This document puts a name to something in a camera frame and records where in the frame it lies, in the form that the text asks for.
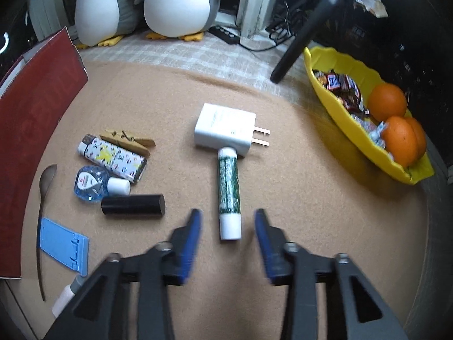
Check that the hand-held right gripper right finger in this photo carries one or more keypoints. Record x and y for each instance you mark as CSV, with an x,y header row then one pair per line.
x,y
263,246

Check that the small bottle with grey cap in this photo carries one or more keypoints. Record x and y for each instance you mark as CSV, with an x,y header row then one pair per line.
x,y
65,297

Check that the black cylinder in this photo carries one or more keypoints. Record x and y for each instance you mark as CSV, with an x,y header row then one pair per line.
x,y
132,206

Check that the white checked blanket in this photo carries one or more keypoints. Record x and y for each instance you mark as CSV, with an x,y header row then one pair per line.
x,y
212,60

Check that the orange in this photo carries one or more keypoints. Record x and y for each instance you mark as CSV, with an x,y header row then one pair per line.
x,y
398,141
387,101
419,138

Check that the grey spoon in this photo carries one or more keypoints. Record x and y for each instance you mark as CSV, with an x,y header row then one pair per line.
x,y
47,177

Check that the white window frame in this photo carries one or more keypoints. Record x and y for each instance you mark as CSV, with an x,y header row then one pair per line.
x,y
49,17
258,3

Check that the black power strip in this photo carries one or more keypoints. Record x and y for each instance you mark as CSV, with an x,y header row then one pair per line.
x,y
224,34

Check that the white wall charger plug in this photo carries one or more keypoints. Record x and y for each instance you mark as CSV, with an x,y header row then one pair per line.
x,y
223,127

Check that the penguin plush toy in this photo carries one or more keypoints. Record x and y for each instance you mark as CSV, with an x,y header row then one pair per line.
x,y
95,10
177,7

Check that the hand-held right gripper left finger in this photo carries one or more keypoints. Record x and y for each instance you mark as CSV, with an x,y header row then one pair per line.
x,y
191,242

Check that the small clear sanitizer bottle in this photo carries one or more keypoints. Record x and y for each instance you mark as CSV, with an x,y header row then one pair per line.
x,y
90,184

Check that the pile of wrapped candies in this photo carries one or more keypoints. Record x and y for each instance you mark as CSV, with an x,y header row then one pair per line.
x,y
345,90

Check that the white patterned lighter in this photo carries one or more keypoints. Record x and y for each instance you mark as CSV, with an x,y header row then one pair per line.
x,y
113,157

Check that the blue phone stand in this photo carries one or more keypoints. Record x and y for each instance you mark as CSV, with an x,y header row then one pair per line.
x,y
60,241

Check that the green white lip balm tube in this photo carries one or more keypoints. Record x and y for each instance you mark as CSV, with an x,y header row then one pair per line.
x,y
229,184

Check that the wooden clothespin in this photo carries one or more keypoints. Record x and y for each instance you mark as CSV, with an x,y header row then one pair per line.
x,y
127,141

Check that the red cardboard box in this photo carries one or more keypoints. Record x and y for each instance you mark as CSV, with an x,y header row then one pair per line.
x,y
35,131

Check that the yellow bowl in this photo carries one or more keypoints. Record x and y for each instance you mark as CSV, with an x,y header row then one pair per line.
x,y
339,113

